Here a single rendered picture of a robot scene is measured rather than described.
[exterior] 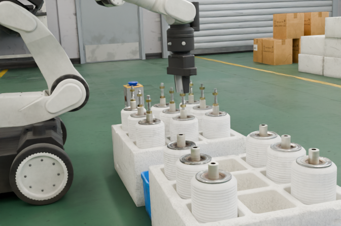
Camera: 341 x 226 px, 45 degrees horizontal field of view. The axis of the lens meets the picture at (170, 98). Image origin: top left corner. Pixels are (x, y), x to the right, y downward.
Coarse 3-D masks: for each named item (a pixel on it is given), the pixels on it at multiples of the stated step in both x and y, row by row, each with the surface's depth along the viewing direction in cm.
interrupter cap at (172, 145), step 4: (168, 144) 109; (172, 144) 109; (176, 144) 109; (188, 144) 108; (192, 144) 108; (172, 148) 105; (176, 148) 105; (180, 148) 104; (184, 148) 104; (188, 148) 105
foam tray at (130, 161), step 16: (112, 128) 161; (128, 144) 136; (208, 144) 134; (224, 144) 136; (240, 144) 138; (128, 160) 136; (144, 160) 128; (160, 160) 130; (128, 176) 139; (128, 192) 142
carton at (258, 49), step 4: (256, 40) 531; (260, 40) 520; (256, 44) 532; (260, 44) 521; (256, 48) 533; (260, 48) 522; (256, 52) 534; (260, 52) 523; (256, 56) 535; (260, 56) 524; (256, 60) 536; (260, 60) 525
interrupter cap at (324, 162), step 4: (304, 156) 95; (308, 156) 95; (320, 156) 94; (296, 160) 92; (300, 160) 92; (304, 160) 93; (308, 160) 93; (320, 160) 92; (324, 160) 92; (328, 160) 92; (300, 164) 90; (304, 164) 90; (308, 164) 90; (312, 164) 90; (316, 164) 90; (320, 164) 90; (324, 164) 89; (328, 164) 89; (316, 168) 88
